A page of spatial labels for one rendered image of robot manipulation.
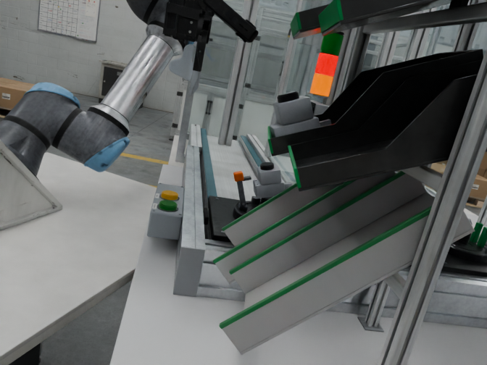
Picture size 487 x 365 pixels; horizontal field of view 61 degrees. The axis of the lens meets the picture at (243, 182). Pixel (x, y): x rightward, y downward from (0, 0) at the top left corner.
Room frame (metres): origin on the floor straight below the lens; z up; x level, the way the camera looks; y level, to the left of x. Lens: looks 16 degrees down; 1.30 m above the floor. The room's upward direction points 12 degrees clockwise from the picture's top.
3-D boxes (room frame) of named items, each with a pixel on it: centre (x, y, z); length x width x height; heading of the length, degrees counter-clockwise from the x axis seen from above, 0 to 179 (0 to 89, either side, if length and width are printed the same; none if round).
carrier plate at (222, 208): (0.89, -0.06, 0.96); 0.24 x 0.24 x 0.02; 10
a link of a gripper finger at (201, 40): (0.78, 0.13, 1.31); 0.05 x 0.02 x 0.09; 10
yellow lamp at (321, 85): (1.10, -0.14, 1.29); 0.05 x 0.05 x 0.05
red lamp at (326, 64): (1.10, -0.14, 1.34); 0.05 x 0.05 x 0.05
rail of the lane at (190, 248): (1.13, 0.14, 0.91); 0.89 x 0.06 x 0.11; 10
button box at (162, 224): (0.94, 0.17, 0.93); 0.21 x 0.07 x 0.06; 10
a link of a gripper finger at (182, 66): (0.79, 0.15, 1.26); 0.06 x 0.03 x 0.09; 100
